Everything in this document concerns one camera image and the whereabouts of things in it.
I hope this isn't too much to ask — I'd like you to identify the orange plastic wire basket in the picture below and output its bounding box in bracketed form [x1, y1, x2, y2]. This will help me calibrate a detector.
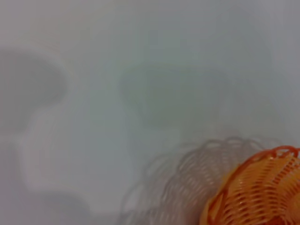
[199, 145, 300, 225]

